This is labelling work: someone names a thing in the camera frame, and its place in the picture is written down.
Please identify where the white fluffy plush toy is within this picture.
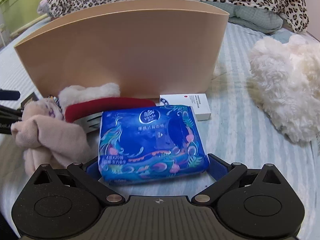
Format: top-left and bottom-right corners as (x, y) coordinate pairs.
(248, 35), (319, 143)

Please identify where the green plastic storage bin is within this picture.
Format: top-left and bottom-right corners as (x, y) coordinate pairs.
(1, 0), (43, 35)

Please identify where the blue tissue pack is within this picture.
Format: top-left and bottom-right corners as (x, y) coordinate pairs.
(98, 105), (209, 185)

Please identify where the beige plastic storage basket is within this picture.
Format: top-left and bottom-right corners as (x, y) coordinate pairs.
(15, 0), (229, 98)

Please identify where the light green folded quilt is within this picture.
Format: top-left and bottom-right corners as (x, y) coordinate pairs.
(206, 2), (284, 34)

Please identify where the blue striped bed sheet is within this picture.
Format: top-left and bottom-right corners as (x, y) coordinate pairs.
(0, 15), (320, 240)

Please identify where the red white Santa hat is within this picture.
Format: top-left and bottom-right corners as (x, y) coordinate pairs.
(58, 83), (156, 133)

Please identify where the white small card box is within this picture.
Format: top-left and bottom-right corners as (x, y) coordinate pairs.
(159, 93), (211, 121)

